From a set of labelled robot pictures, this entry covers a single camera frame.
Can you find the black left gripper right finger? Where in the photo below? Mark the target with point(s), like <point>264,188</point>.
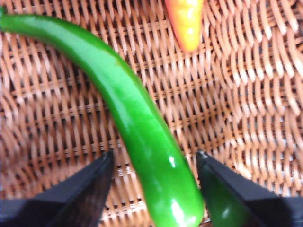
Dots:
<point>248,212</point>

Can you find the brown wicker basket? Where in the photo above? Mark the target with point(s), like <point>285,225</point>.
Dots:
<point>236,94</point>

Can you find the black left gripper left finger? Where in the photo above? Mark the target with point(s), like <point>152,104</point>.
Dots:
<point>71,208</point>

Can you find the green pepper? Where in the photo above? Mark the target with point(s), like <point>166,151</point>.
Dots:
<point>132,106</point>

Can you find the orange carrot with green leaves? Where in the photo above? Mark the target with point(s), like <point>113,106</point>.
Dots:
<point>187,23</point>

